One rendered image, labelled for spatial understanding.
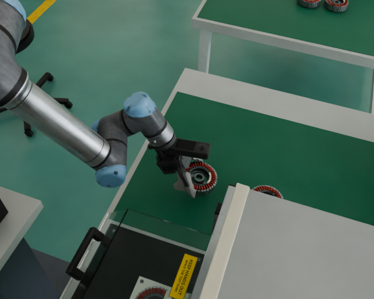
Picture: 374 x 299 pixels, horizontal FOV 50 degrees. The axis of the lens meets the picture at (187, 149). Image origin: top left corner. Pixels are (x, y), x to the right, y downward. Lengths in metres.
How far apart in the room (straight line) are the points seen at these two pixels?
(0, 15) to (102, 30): 2.41
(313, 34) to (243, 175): 0.90
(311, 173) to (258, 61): 1.71
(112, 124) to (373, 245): 0.70
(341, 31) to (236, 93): 0.68
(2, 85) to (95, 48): 2.30
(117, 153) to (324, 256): 0.58
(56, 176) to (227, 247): 1.84
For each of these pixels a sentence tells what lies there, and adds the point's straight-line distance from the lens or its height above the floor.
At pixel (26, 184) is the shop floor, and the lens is 2.38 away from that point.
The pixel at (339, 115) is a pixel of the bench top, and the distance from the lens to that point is 1.66.
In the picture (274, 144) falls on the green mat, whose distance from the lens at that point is 1.48.
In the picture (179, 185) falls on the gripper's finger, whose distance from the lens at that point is 1.21.
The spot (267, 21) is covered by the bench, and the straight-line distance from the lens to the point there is 2.06.
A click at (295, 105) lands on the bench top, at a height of 0.75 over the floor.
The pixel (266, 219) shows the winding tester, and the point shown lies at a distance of 0.63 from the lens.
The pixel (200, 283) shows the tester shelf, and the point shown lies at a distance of 0.79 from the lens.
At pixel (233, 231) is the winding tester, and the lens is 0.61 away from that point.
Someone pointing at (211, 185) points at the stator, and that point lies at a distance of 1.23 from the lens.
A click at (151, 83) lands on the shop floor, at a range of 2.79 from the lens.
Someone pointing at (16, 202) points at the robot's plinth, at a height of 0.75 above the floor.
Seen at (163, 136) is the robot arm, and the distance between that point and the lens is 1.10.
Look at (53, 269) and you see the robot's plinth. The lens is 2.07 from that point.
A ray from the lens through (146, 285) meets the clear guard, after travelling 0.84.
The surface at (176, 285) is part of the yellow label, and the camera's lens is 0.84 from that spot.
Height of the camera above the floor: 1.85
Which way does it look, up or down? 51 degrees down
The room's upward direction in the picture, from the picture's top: 2 degrees clockwise
